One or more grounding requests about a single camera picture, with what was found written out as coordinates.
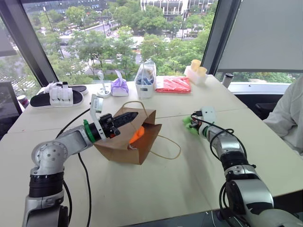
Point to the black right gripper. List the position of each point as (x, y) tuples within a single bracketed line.
[(196, 123)]

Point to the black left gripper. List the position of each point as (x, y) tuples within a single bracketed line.
[(107, 126)]

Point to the green plush toy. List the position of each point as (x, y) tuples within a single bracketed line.
[(188, 125)]

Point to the brown paper bag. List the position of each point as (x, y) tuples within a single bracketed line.
[(118, 146)]

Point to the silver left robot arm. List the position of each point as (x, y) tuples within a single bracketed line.
[(71, 139)]

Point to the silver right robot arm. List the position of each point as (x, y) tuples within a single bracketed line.
[(251, 194)]

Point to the orange plush toy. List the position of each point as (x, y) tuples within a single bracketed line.
[(137, 136)]

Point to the purple plastic bag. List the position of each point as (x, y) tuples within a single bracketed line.
[(119, 87)]

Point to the clear bag with blue items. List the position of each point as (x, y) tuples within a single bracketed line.
[(145, 75)]

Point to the white round-base stand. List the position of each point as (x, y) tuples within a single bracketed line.
[(103, 92)]

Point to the white plastic container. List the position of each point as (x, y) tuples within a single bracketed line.
[(145, 91)]

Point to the red flat package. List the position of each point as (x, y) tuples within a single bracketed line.
[(172, 85)]

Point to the white plastic tray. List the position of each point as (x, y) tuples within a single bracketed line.
[(197, 78)]

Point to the pale yellow cup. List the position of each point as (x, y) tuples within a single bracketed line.
[(202, 70), (196, 64)]

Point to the grey tumbler bottle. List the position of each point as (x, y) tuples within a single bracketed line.
[(227, 80)]

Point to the black white slipper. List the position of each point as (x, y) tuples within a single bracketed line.
[(79, 88), (45, 100)]

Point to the black chair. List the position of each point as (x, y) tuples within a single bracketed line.
[(260, 104)]

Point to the person in white clothing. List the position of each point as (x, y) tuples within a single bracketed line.
[(287, 118)]

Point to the white paper cup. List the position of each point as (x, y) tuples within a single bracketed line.
[(23, 101)]

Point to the grey roller blind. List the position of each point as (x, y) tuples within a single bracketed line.
[(262, 35)]

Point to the black furniture piece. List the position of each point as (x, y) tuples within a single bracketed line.
[(7, 108)]

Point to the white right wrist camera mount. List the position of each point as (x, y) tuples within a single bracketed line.
[(209, 114)]

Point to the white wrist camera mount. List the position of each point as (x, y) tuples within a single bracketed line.
[(209, 114), (97, 104)]

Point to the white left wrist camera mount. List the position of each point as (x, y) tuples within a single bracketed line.
[(97, 104)]

